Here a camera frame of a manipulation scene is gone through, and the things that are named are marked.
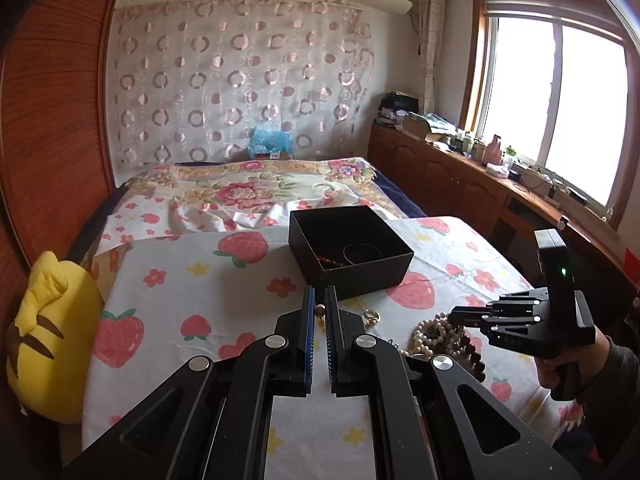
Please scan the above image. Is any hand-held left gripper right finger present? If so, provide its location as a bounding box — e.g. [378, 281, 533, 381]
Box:
[324, 285, 571, 480]

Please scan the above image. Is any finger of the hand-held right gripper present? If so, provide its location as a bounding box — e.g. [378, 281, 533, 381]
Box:
[449, 306, 541, 333]
[467, 287, 551, 317]

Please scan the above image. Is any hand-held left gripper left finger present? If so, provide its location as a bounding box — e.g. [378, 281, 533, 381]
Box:
[60, 285, 317, 480]

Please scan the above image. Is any dark wooden bead bracelet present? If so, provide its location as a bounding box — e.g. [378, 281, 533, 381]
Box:
[457, 334, 488, 383]

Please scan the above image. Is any pearl necklace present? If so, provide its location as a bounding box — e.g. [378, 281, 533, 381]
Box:
[411, 311, 468, 358]

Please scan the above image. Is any black jewelry box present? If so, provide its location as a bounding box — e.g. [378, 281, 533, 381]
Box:
[289, 205, 415, 302]

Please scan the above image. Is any person's right forearm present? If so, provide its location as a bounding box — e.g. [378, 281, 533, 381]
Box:
[575, 337, 640, 461]

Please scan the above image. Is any person's right hand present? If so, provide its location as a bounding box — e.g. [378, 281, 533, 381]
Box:
[537, 334, 615, 397]

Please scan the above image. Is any thin dark bangle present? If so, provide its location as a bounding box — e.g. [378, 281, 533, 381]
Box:
[342, 243, 383, 266]

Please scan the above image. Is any strawberry print sheet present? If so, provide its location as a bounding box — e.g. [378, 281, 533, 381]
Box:
[81, 215, 591, 480]

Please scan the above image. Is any white power strip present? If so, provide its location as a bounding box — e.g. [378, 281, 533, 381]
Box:
[515, 162, 566, 196]

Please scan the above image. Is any long wooden cabinet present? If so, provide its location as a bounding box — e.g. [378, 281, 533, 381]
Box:
[369, 122, 640, 311]

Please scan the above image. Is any navy blue bedspread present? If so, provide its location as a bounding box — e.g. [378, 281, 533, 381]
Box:
[372, 167, 428, 221]

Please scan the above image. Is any floral blanket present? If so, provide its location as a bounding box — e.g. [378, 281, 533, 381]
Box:
[117, 157, 381, 226]

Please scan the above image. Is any open cardboard box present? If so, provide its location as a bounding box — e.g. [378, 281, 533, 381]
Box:
[402, 112, 446, 141]

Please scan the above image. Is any crumpled white print sheet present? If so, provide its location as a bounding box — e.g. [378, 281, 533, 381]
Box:
[95, 194, 306, 261]

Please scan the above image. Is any blue plastic bag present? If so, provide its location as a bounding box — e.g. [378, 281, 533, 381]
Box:
[247, 125, 293, 153]

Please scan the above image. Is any pile of dark clothes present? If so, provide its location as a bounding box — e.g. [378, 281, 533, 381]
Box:
[378, 92, 418, 128]

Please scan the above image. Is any yellow plush pillow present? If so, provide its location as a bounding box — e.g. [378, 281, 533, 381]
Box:
[6, 251, 105, 426]

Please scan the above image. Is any beige window curtain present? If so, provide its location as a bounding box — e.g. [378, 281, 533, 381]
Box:
[417, 0, 447, 116]

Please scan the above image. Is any circle pattern sheer curtain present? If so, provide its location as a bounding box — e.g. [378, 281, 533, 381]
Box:
[112, 0, 376, 168]

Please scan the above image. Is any wooden slatted wardrobe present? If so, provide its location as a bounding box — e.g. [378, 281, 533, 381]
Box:
[0, 0, 131, 311]

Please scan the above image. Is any wooden frame window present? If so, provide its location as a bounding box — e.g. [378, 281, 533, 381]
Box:
[460, 0, 636, 231]

